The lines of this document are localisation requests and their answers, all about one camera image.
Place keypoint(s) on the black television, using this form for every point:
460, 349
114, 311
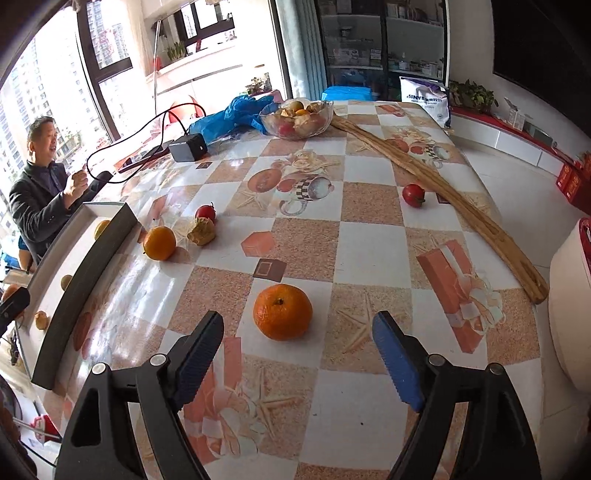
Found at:
540, 37

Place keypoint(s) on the red chair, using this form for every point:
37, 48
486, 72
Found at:
184, 108

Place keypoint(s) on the orange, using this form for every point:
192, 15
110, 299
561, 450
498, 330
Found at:
159, 243

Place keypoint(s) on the yellow-orange citrus fruit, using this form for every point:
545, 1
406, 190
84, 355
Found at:
101, 229

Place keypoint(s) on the green windowsill plant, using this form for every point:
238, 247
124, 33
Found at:
176, 50

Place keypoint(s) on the pile of mixed fruit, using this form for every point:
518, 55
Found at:
300, 121

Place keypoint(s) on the grey curtain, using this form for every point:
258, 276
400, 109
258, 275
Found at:
304, 46

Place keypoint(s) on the grey tray white inside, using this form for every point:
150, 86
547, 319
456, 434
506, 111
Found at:
69, 249

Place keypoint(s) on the long wooden board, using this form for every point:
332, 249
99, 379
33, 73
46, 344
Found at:
443, 189

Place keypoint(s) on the white printed bag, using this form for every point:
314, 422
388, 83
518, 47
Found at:
425, 99

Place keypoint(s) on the dark orange mandarin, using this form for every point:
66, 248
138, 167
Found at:
282, 314

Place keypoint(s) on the beige wrinkled fruit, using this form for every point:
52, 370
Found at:
202, 232
41, 320

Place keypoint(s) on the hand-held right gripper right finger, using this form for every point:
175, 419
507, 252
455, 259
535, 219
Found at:
397, 364

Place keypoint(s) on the brown round fruit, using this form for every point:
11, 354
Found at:
66, 282

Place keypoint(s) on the metal pole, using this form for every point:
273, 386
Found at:
156, 64

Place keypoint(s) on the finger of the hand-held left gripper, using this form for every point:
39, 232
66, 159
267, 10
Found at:
14, 311

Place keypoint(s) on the clear acrylic stand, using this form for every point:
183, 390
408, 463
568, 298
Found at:
515, 113

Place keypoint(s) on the blue plastic bag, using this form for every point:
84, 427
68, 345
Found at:
221, 122

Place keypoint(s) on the glass door cabinet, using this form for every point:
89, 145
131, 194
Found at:
351, 46

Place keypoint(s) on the glass fruit bowl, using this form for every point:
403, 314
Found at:
327, 117

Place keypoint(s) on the green potted plant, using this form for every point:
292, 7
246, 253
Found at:
473, 94

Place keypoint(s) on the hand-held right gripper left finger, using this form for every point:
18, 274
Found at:
196, 364

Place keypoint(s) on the large red gift box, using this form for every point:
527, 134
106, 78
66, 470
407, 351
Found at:
572, 182

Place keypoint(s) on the black power adapter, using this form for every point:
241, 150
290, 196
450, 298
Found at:
187, 147

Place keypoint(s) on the round white side table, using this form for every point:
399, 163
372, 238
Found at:
572, 300

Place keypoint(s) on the white red TV stand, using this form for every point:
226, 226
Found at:
508, 136

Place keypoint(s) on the black smartphone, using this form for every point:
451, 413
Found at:
143, 160

